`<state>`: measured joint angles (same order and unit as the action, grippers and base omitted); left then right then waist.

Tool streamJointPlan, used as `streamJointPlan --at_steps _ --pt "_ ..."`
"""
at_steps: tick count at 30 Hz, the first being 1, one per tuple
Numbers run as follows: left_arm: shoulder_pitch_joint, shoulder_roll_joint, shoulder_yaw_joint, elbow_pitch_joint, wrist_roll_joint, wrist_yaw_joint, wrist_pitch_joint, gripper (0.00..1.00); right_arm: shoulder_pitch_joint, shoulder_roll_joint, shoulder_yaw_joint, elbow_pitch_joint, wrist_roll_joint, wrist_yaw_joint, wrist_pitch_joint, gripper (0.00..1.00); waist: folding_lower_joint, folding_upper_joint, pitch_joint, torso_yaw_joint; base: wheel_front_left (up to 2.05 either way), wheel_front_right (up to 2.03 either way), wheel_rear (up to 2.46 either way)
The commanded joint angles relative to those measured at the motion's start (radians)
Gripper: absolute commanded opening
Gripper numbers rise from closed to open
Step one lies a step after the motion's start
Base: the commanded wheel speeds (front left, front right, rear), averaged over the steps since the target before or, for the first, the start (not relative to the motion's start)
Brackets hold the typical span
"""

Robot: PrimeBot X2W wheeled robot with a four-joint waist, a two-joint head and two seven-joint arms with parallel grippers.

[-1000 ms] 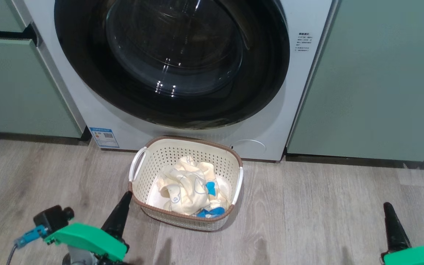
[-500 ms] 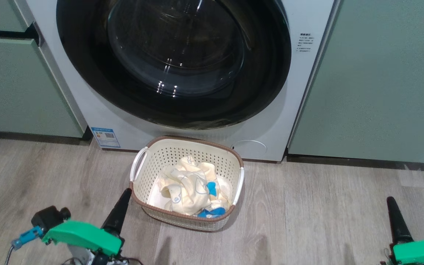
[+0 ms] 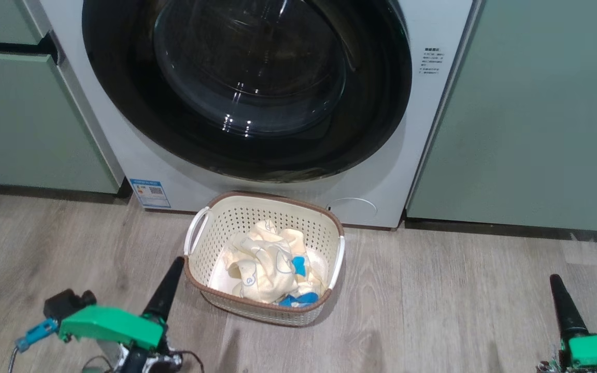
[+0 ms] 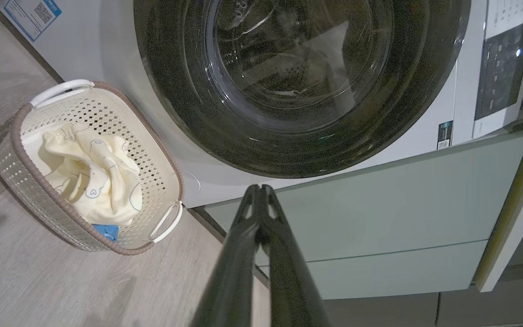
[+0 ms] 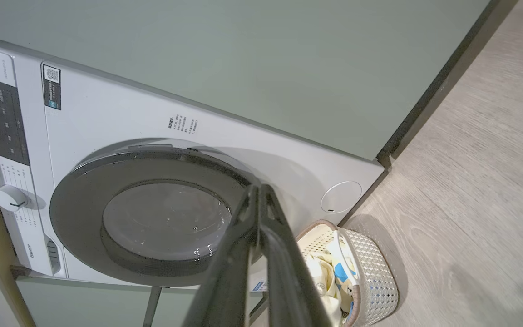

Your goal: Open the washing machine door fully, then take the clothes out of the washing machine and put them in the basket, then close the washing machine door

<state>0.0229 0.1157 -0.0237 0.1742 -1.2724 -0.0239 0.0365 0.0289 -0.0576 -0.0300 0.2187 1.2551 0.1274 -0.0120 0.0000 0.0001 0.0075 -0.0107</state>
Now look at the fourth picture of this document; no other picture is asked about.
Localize round white filter cover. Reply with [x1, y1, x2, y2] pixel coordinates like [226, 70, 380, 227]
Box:
[184, 170, 202, 194]

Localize black washer control panel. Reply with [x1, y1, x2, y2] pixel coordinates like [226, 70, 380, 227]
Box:
[474, 17, 523, 121]

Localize small black barcode sticker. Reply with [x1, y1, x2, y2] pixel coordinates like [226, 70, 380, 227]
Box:
[437, 120, 454, 151]

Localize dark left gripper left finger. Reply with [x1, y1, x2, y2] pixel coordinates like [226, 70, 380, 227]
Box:
[191, 184, 262, 327]

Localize cream perforated laundry basket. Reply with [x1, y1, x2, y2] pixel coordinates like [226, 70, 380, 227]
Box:
[0, 79, 185, 256]

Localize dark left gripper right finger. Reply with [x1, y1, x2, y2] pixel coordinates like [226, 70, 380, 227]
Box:
[255, 184, 330, 327]

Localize pale green cabinet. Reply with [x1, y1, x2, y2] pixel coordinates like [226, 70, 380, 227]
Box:
[204, 119, 523, 327]

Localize dark round washing machine door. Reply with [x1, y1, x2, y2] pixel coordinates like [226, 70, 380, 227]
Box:
[133, 0, 472, 179]

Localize yellow garment with blue cuffs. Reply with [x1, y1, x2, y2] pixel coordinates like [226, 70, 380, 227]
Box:
[21, 121, 143, 242]

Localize blue white energy label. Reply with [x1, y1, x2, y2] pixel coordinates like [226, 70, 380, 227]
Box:
[0, 0, 63, 43]

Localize white front-load washing machine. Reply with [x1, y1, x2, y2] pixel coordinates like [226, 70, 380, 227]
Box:
[0, 0, 523, 209]

